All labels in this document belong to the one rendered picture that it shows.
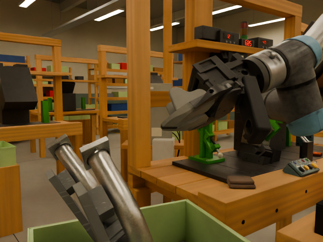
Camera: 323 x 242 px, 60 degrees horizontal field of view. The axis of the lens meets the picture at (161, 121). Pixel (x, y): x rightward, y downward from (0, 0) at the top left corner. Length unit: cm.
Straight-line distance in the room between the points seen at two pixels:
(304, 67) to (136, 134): 98
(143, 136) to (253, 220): 66
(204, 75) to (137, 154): 101
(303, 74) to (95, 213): 44
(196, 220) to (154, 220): 11
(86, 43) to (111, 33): 129
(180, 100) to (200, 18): 128
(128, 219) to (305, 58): 43
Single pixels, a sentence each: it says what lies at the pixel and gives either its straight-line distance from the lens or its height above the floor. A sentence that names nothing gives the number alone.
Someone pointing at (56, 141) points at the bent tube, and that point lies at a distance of 54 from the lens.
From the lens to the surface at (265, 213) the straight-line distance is 119.
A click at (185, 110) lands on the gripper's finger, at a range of 43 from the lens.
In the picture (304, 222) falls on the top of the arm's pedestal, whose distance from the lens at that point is 106.
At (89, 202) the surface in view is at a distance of 35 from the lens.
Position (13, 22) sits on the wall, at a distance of 1127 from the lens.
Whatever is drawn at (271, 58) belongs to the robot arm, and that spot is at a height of 132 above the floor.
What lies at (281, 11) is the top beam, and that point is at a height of 185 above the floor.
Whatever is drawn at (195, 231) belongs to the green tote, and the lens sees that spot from 81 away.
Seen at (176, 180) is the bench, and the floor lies 88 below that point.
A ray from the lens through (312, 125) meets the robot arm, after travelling 62.
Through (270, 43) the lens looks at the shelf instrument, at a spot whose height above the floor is 159.
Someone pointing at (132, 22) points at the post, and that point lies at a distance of 146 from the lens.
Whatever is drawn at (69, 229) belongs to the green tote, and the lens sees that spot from 74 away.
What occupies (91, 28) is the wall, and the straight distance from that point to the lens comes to 1229.
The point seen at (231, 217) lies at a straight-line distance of 103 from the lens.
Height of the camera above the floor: 126
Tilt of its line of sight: 6 degrees down
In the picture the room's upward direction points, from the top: straight up
